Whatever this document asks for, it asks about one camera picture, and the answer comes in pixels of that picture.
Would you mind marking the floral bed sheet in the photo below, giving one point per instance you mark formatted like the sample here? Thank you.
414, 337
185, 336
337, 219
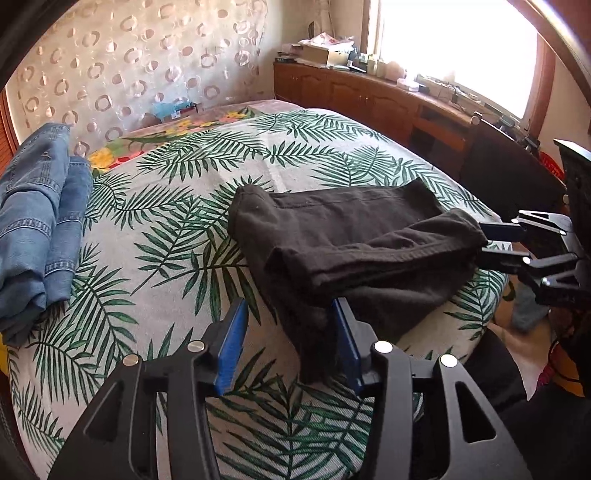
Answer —
134, 144

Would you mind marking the window with wooden frame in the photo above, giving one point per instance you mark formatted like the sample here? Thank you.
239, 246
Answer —
506, 53

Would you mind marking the wooden sideboard cabinet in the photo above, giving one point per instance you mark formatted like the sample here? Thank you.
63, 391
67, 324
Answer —
428, 127

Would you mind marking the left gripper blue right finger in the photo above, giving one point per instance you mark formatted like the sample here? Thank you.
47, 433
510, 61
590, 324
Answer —
354, 348

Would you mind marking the folded blue jeans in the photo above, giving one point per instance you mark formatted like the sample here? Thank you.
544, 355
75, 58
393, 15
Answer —
44, 196

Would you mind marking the cardboard box on sideboard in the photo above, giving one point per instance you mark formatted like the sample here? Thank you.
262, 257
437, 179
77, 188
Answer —
323, 56

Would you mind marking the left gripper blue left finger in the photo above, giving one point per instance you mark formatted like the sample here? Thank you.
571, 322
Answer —
227, 345

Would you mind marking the wooden slatted wardrobe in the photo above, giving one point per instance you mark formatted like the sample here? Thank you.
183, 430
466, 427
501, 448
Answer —
8, 140

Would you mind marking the circle pattern sheer curtain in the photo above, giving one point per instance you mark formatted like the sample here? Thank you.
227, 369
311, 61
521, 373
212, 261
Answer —
104, 67

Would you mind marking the black shorts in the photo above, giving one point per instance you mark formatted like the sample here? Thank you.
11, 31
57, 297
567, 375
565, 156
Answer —
394, 253

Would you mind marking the palm leaf print blanket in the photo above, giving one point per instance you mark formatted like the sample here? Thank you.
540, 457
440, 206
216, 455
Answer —
157, 267

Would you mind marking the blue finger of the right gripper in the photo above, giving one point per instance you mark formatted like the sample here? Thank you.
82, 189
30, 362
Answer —
504, 261
503, 232

